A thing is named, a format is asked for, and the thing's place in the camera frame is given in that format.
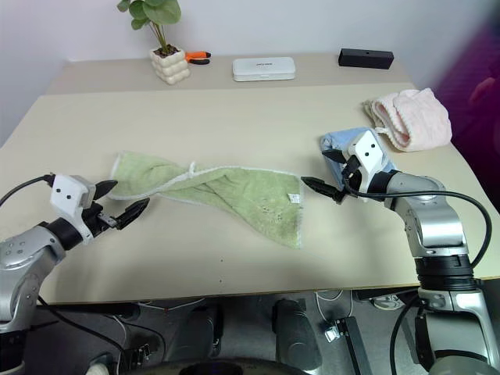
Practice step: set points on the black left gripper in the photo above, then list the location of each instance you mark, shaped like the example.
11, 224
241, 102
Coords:
93, 220

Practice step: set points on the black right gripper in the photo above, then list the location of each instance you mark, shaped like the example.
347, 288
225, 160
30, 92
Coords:
350, 170

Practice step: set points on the green terry towel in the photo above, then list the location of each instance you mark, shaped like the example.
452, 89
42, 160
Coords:
242, 195

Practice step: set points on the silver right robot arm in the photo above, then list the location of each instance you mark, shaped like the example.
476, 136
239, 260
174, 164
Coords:
437, 222

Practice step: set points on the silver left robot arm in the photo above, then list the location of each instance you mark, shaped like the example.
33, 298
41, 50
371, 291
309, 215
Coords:
23, 258

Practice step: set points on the blue cloth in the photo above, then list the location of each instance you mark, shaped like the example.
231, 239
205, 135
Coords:
336, 140

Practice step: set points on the pink folded towel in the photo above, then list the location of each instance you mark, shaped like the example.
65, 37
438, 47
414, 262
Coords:
422, 121

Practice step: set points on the cream folded cloth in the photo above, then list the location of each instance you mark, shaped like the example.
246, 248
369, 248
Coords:
369, 111

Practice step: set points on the black rectangular box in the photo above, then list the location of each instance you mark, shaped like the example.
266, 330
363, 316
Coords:
365, 58

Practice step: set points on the white flat case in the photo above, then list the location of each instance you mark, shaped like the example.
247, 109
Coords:
263, 70

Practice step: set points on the white bubble plant pot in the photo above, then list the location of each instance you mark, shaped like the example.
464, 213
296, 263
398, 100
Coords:
170, 68

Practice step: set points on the orange and black pliers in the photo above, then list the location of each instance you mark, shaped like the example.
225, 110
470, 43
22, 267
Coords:
195, 58

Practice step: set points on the black metal bar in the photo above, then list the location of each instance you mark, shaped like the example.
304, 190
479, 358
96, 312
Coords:
353, 343

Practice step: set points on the green leafy plant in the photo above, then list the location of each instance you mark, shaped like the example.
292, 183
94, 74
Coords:
156, 11

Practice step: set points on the wide dark rounded shape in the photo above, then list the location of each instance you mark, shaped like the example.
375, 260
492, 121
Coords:
218, 367

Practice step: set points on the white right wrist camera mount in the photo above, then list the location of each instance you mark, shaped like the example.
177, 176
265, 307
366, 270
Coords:
369, 150

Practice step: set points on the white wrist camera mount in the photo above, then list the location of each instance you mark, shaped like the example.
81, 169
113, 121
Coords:
66, 195
369, 150

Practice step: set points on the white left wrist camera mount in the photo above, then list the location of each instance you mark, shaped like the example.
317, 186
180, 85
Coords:
66, 195

